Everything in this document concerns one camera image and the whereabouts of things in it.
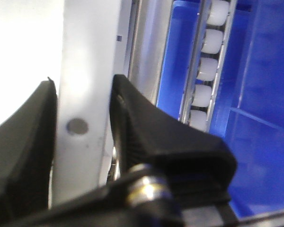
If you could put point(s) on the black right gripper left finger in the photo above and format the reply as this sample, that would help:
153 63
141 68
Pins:
27 141

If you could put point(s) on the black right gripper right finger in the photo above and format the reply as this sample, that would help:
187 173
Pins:
143 133

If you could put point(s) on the white plastic tote bin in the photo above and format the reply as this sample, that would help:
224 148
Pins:
73 42

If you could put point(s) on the blue bin right shelf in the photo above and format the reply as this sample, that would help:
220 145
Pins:
249 111

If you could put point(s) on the right roller track rail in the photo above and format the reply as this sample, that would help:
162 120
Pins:
207 57

